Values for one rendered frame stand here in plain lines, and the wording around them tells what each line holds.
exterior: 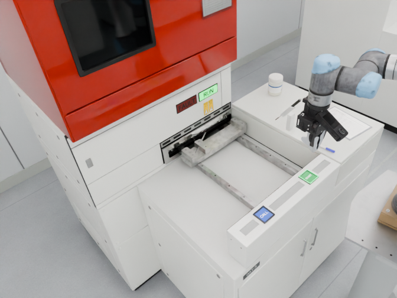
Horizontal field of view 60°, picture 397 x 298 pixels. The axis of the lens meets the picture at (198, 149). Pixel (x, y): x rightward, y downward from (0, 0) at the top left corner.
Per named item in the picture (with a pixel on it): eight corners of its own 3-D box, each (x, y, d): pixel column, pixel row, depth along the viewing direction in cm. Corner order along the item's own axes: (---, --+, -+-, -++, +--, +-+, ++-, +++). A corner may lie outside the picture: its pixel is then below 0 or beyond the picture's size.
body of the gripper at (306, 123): (308, 119, 125) (312, 91, 117) (329, 129, 119) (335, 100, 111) (295, 129, 121) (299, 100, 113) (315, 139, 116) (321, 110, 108)
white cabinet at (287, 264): (162, 276, 211) (136, 187, 157) (266, 192, 255) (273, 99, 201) (237, 363, 173) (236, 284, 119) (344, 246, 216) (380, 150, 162)
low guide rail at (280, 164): (224, 133, 180) (224, 129, 178) (227, 132, 181) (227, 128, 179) (305, 184, 150) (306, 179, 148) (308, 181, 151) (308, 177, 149)
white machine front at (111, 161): (94, 206, 149) (64, 135, 123) (228, 123, 186) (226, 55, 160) (98, 210, 148) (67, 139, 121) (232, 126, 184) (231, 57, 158)
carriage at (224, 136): (181, 159, 163) (180, 155, 161) (235, 125, 180) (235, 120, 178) (191, 168, 158) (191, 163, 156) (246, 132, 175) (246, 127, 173)
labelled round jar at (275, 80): (264, 92, 180) (266, 76, 174) (273, 87, 183) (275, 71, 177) (275, 97, 176) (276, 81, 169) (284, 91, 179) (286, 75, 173)
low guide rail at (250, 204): (185, 159, 168) (184, 154, 166) (188, 157, 169) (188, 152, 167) (263, 219, 138) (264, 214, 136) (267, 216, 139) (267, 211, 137)
